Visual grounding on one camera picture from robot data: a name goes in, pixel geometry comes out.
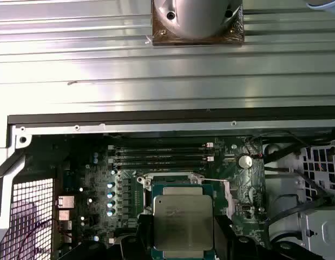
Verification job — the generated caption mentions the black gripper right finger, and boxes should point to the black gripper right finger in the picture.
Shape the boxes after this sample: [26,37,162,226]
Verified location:
[213,215,313,260]

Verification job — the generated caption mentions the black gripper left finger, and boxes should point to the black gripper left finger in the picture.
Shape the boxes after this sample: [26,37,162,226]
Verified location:
[71,213,155,260]

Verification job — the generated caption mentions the silver CPU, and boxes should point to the silver CPU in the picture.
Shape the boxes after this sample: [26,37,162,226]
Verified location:
[152,183,214,260]

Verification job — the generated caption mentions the metal socket cover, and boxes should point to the metal socket cover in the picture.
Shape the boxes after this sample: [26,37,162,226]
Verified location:
[201,175,240,217]

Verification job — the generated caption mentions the CPU socket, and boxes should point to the CPU socket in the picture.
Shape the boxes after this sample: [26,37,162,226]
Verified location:
[136,172,208,217]

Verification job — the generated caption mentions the silver coin cell battery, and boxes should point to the silver coin cell battery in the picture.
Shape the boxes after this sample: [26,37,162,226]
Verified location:
[237,154,253,170]

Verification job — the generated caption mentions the green motherboard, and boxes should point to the green motherboard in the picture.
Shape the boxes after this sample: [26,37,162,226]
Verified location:
[52,134,267,260]

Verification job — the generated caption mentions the metal disk bay cage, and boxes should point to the metal disk bay cage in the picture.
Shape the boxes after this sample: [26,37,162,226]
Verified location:
[264,146,335,260]

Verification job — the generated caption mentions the black PC case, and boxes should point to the black PC case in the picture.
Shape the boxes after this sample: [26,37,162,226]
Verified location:
[0,112,335,260]

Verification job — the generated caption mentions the brown square base plate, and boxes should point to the brown square base plate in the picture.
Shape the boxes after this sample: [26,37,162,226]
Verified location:
[152,4,245,47]

